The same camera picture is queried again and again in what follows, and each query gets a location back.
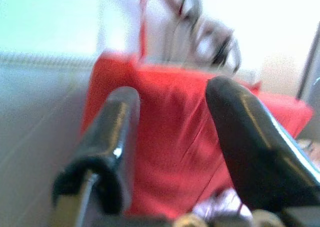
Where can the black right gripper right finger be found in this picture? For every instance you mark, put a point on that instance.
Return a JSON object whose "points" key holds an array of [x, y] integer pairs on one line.
{"points": [[250, 149]]}

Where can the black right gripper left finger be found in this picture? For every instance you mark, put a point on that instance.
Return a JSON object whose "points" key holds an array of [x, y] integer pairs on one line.
{"points": [[110, 142]]}

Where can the pink cartoon print blanket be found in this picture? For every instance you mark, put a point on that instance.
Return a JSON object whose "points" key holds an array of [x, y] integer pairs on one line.
{"points": [[220, 204]]}

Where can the red folded mattress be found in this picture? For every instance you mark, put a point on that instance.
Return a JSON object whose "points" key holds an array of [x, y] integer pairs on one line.
{"points": [[172, 117]]}

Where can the white quilted mattress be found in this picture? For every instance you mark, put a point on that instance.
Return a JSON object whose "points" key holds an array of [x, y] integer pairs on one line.
{"points": [[37, 99]]}

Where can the grey metal bar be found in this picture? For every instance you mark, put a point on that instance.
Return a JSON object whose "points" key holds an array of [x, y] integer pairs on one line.
{"points": [[308, 62]]}

